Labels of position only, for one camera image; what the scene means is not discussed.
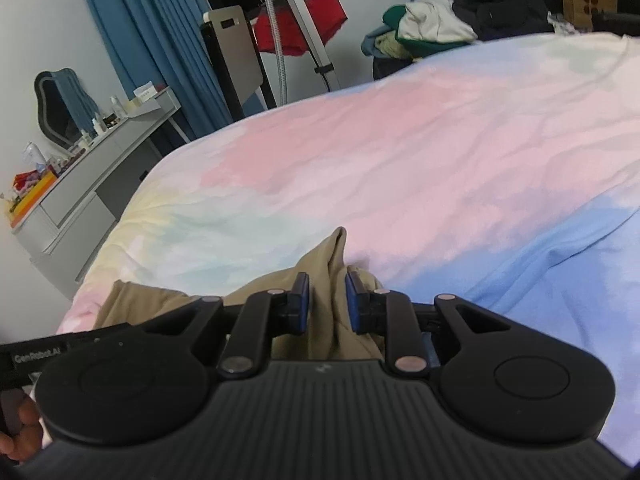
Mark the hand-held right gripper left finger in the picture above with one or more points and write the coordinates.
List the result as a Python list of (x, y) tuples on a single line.
[(301, 307)]

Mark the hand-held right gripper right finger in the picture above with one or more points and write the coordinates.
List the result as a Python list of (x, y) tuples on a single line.
[(354, 307)]

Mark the beige pants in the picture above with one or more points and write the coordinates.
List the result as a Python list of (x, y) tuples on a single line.
[(320, 280)]

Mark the person's left hand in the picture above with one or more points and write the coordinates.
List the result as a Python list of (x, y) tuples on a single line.
[(22, 435)]

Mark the orange tray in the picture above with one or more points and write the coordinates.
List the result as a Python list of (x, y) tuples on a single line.
[(32, 200)]

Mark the pastel tie-dye blanket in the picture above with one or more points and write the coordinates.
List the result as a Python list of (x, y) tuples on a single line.
[(425, 150)]

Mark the red toy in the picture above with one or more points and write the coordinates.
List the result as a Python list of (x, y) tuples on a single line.
[(26, 180)]

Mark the white dressing table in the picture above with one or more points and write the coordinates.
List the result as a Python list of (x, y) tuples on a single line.
[(80, 185)]

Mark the small white bottle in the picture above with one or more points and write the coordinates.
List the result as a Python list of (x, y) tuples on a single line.
[(85, 136), (97, 126), (116, 105)]

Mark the wavy framed mirror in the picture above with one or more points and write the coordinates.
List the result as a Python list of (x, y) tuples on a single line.
[(60, 110)]

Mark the white seat black chair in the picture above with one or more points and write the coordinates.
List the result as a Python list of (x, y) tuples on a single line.
[(235, 55)]

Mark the olive yellow garment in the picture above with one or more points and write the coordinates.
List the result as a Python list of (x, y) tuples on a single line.
[(395, 46)]

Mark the white paper box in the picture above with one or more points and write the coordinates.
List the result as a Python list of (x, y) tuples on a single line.
[(144, 91)]

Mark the green garment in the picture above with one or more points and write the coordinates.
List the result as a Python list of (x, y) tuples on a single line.
[(430, 46)]

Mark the garment steamer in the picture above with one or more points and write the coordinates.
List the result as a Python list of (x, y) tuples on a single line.
[(305, 20)]

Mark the red cloth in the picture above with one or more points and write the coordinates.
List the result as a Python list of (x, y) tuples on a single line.
[(320, 15)]

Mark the white garment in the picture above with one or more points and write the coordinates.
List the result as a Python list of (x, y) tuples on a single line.
[(435, 17)]

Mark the dark cloth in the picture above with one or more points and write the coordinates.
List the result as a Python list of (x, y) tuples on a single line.
[(505, 12)]

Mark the brown cardboard box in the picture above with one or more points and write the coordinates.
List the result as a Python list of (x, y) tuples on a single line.
[(589, 2)]

